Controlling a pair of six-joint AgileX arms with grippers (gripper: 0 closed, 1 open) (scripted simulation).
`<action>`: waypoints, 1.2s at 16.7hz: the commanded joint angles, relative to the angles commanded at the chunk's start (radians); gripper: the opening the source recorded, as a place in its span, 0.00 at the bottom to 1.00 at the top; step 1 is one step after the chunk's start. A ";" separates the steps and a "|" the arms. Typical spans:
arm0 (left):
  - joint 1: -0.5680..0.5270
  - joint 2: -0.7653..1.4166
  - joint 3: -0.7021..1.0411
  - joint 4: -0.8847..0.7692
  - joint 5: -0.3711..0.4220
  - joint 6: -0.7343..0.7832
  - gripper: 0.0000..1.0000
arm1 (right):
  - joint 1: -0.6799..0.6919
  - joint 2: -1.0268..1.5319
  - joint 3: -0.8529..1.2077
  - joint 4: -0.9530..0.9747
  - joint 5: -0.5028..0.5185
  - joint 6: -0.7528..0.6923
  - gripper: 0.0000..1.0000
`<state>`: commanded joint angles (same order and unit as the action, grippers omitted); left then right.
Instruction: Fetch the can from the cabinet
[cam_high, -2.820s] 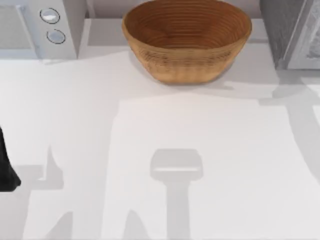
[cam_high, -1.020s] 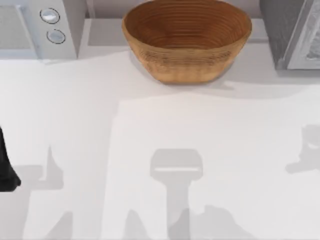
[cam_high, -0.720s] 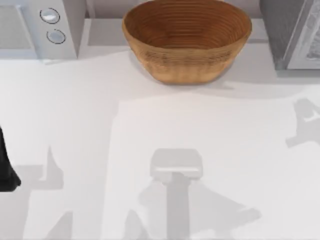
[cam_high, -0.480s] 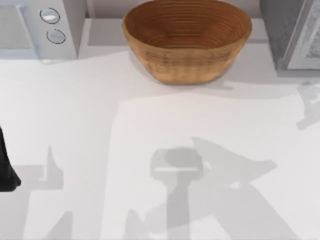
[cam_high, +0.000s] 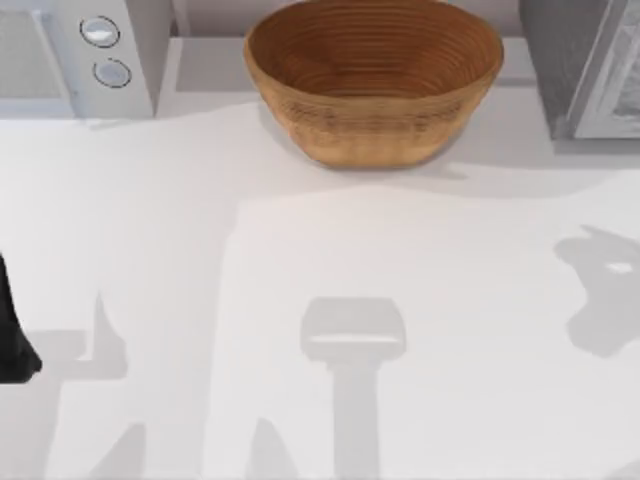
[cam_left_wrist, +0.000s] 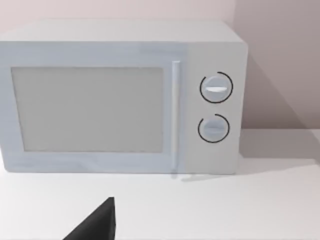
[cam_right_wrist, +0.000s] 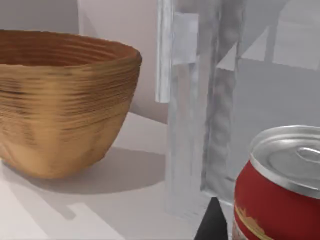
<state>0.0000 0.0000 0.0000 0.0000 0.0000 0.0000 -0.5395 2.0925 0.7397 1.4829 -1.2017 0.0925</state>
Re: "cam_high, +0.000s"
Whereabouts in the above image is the round microwave knob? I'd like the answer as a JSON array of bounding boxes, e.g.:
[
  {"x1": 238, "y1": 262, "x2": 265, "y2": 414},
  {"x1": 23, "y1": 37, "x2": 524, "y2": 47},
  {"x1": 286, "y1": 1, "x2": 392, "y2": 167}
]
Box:
[
  {"x1": 79, "y1": 15, "x2": 122, "y2": 47},
  {"x1": 92, "y1": 57, "x2": 133, "y2": 89}
]

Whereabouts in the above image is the brown woven basket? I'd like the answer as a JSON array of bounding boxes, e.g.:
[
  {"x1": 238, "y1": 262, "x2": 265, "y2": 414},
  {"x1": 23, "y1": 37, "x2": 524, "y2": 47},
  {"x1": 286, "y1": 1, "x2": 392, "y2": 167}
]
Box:
[{"x1": 243, "y1": 0, "x2": 506, "y2": 169}]

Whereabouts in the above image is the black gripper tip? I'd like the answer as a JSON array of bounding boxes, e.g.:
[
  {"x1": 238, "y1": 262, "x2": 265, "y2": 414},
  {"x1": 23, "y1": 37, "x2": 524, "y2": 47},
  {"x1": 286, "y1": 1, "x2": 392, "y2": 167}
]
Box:
[{"x1": 0, "y1": 253, "x2": 43, "y2": 385}]

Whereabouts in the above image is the pale microwave oven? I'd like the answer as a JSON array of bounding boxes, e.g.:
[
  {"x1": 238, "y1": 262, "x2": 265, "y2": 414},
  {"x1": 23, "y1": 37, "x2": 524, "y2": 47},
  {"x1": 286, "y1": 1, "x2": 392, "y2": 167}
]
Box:
[{"x1": 0, "y1": 0, "x2": 177, "y2": 120}]

